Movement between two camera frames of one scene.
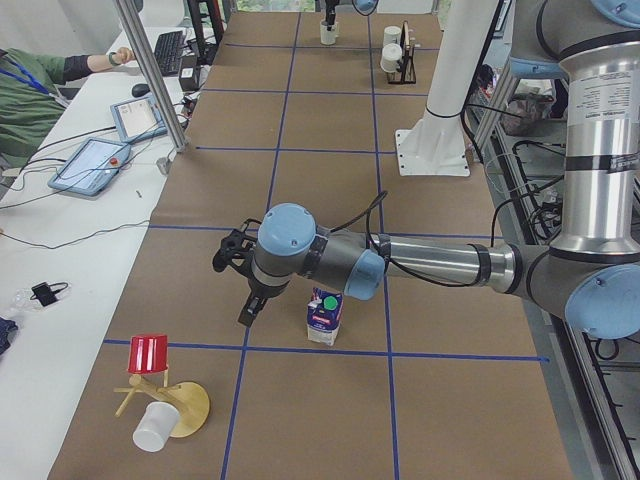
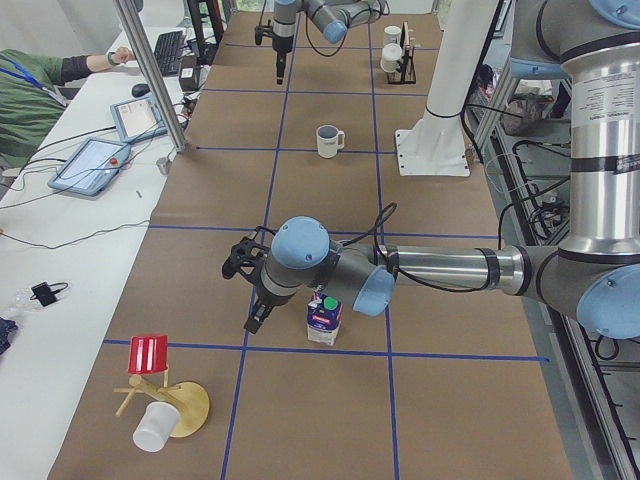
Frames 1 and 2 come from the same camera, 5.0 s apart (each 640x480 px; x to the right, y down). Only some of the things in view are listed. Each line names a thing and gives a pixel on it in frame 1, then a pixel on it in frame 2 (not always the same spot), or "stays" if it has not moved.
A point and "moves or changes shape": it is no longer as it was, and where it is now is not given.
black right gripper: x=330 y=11 to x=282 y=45
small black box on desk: x=189 y=76 stays
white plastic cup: x=155 y=426 stays
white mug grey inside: x=328 y=37 moves or changes shape
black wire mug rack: x=408 y=71 stays
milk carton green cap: x=324 y=314 stays
